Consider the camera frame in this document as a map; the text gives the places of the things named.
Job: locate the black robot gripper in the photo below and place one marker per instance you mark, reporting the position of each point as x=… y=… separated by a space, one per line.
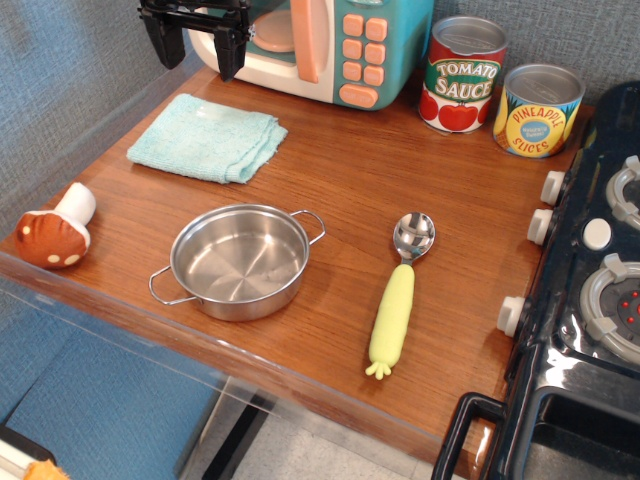
x=227 y=20

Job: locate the light blue folded cloth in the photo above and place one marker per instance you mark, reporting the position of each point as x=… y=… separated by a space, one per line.
x=198 y=139

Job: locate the brown plush mushroom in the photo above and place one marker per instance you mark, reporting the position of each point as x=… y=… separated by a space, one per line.
x=57 y=238

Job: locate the teal toy microwave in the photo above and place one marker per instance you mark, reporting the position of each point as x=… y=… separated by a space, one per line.
x=357 y=54

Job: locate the small steel pot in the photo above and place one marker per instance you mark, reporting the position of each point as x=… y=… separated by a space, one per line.
x=240 y=262

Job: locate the tomato sauce can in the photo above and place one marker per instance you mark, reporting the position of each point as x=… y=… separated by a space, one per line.
x=464 y=60

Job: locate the pineapple slices can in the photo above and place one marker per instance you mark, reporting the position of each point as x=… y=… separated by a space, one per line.
x=538 y=107

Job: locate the white stove knob top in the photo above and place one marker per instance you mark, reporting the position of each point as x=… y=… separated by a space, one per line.
x=552 y=187

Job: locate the white stove knob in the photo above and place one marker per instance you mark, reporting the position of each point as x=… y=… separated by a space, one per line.
x=539 y=226
x=509 y=314
x=552 y=187

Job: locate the white stove knob middle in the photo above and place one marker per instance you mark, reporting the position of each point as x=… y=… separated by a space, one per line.
x=539 y=226

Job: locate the white stove knob bottom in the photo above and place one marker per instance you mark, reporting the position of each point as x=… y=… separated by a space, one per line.
x=509 y=314

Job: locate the orange plush object corner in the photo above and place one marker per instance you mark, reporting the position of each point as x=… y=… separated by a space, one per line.
x=44 y=470

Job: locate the dark blue toy stove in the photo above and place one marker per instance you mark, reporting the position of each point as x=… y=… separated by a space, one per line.
x=571 y=408

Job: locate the spoon with yellow handle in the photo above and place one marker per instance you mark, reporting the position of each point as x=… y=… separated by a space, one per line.
x=413 y=236

